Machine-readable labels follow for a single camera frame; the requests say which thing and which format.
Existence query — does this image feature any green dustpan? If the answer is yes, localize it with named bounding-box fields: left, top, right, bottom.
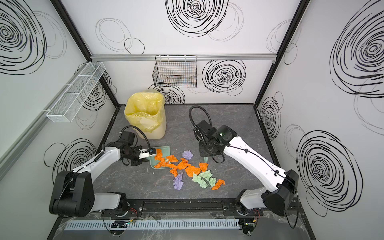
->
left=147, top=146, right=171, bottom=169

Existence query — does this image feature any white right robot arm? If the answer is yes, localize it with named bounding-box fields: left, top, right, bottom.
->
left=189, top=106, right=299, bottom=217

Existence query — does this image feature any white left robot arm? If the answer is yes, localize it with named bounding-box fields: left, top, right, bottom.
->
left=49, top=126, right=156, bottom=218

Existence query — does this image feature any small orange paper scrap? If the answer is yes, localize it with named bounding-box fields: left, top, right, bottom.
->
left=199, top=163, right=209, bottom=172

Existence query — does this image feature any small green paper scrap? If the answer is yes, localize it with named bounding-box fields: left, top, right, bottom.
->
left=193, top=174, right=208, bottom=189

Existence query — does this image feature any green paper scrap centre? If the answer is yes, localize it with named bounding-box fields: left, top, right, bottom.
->
left=199, top=170, right=213, bottom=181

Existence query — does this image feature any orange paper scrap near bin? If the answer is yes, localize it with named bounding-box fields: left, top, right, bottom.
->
left=185, top=166, right=201, bottom=178

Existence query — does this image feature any orange paper scrap centre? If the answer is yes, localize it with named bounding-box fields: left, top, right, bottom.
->
left=177, top=158, right=191, bottom=170

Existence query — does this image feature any orange paper scrap right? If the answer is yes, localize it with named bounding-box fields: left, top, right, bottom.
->
left=155, top=150, right=179, bottom=169

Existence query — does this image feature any green paper scrap front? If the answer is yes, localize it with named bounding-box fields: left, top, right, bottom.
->
left=209, top=178, right=217, bottom=188

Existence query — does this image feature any orange paper scrap front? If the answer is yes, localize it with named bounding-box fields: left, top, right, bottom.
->
left=212, top=180, right=225, bottom=190

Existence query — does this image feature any beige bin with yellow bag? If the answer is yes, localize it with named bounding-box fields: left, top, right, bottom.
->
left=124, top=89, right=167, bottom=140

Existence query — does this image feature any orange twisted paper scrap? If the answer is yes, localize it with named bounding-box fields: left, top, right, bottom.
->
left=170, top=168, right=178, bottom=178

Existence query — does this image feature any small purple paper scrap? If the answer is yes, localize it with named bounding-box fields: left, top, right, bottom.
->
left=173, top=174, right=184, bottom=191

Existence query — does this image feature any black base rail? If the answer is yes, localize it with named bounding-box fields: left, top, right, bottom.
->
left=102, top=199, right=270, bottom=219

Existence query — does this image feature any white slotted cable duct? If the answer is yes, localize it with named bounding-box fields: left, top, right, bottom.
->
left=64, top=219, right=241, bottom=231

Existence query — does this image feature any clear wall shelf tray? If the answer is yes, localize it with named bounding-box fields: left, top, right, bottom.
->
left=46, top=62, right=106, bottom=123

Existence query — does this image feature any black wire basket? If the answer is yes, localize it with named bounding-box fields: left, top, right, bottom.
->
left=152, top=55, right=198, bottom=88

